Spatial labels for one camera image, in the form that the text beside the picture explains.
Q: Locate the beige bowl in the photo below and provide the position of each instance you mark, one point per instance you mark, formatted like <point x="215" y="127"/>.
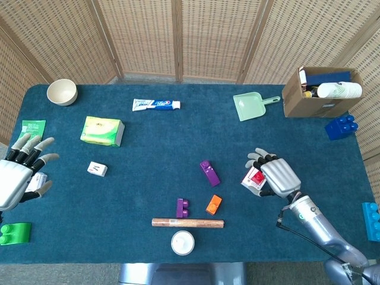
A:
<point x="61" y="92"/>

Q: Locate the bamboo folding screen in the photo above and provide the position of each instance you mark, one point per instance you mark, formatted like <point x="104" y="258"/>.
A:
<point x="142" y="35"/>

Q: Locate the green toy block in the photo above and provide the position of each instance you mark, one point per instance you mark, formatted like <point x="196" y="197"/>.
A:
<point x="17" y="234"/>

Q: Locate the short purple two-stud block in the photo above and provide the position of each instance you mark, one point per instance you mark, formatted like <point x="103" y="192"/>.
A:
<point x="180" y="207"/>

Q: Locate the dark blue toy block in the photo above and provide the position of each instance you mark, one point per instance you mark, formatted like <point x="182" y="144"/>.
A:
<point x="340" y="129"/>

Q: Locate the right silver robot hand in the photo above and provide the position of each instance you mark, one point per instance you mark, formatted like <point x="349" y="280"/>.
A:
<point x="280" y="176"/>

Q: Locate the cardboard box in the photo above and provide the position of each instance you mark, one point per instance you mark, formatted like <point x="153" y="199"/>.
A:
<point x="297" y="101"/>

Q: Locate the white red-print carton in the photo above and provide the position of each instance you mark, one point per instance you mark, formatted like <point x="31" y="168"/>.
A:
<point x="250" y="185"/>

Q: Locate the brown paper roll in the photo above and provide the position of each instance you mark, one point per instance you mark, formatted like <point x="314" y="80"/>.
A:
<point x="190" y="223"/>

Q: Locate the orange block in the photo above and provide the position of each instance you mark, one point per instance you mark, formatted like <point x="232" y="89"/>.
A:
<point x="213" y="205"/>

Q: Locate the white blue toothpaste tube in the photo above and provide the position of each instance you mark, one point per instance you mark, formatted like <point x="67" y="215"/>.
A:
<point x="154" y="104"/>

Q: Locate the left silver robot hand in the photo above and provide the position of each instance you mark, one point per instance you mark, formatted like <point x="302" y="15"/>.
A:
<point x="13" y="181"/>

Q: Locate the green tissue pack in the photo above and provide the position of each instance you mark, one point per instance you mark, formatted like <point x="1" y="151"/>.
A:
<point x="101" y="130"/>

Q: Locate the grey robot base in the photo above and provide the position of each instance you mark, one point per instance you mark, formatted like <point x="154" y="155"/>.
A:
<point x="181" y="274"/>

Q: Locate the white card in box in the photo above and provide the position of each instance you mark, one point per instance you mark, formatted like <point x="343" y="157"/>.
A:
<point x="302" y="75"/>

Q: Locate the light green dustpan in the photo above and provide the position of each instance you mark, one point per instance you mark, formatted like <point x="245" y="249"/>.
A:
<point x="248" y="107"/>

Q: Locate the dark bottle yellow cap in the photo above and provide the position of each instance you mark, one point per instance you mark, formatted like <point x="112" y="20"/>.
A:
<point x="310" y="90"/>

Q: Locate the light blue toy block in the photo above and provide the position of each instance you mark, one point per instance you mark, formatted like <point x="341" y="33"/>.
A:
<point x="372" y="222"/>

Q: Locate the green sachet packet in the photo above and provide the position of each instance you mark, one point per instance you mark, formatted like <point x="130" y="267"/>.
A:
<point x="32" y="127"/>

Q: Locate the small white packet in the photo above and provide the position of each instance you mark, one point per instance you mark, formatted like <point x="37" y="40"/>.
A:
<point x="40" y="179"/>

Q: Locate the small white staples box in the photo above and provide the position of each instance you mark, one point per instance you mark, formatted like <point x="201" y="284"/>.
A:
<point x="97" y="169"/>

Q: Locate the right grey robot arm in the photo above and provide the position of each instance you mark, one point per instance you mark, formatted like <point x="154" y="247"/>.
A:
<point x="314" y="219"/>

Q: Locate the stack of paper cups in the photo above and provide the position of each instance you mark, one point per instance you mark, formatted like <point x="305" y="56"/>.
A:
<point x="341" y="90"/>

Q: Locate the long purple block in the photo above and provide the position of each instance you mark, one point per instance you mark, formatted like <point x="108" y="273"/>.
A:
<point x="211" y="175"/>

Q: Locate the small red block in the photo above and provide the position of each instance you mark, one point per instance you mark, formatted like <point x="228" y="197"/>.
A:
<point x="257" y="177"/>

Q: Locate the blue carpet table cover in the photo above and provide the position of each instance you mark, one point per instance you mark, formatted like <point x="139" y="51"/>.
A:
<point x="148" y="190"/>

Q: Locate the dark blue flat pad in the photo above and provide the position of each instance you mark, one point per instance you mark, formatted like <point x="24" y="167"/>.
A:
<point x="326" y="77"/>

